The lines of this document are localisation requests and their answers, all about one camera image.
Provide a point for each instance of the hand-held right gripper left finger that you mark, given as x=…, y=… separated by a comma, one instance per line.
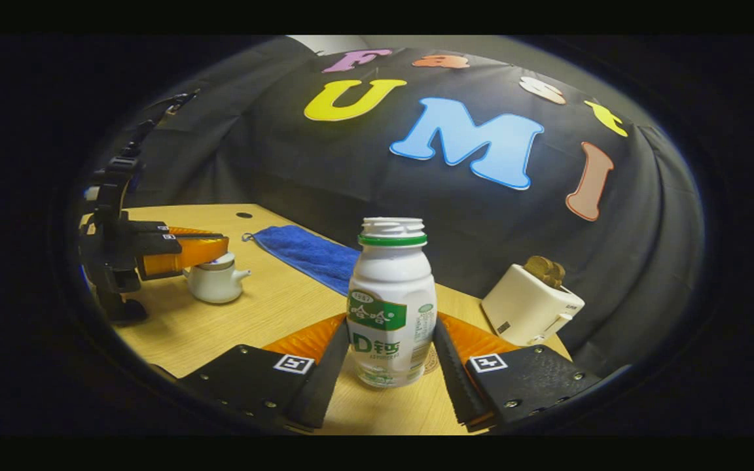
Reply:
x=324, y=386

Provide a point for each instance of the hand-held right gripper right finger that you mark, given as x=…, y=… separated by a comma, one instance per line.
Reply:
x=457, y=386

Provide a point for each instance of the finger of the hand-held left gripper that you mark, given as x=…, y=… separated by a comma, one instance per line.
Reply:
x=180, y=254
x=154, y=229

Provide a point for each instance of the round beige coaster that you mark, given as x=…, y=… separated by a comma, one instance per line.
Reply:
x=432, y=360

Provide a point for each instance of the white teacup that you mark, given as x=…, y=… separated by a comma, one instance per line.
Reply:
x=213, y=288

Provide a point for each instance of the white green-label water bottle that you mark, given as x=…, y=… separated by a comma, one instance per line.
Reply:
x=390, y=281

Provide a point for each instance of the white toaster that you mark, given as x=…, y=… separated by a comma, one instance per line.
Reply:
x=527, y=304

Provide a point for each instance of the blue towel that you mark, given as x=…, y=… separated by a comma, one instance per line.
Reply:
x=305, y=252

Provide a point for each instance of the brown bread slice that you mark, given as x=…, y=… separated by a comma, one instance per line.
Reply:
x=544, y=269

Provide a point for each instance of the black backdrop cloth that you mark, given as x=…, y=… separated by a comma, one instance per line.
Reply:
x=351, y=176

